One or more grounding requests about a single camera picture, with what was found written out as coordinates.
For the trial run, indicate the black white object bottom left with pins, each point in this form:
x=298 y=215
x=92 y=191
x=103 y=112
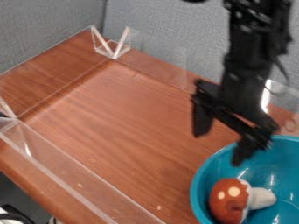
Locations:
x=12 y=216

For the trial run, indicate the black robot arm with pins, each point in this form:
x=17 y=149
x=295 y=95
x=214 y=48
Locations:
x=258 y=39

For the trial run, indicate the clear acrylic barrier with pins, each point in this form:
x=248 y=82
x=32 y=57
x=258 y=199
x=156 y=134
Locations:
x=68 y=189
x=163 y=60

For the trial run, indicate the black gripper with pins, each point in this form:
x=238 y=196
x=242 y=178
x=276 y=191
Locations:
x=232 y=102

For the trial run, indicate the clear acrylic front barrier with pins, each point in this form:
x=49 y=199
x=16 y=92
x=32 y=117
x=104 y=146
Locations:
x=68 y=189

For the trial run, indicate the brown white toy mushroom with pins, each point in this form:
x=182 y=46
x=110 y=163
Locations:
x=234 y=197

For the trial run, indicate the clear acrylic corner bracket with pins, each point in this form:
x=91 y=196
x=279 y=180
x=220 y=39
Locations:
x=110 y=48

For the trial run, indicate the blue plastic bowl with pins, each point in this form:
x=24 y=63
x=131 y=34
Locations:
x=272 y=169

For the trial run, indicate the clear acrylic back barrier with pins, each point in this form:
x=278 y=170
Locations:
x=163 y=60

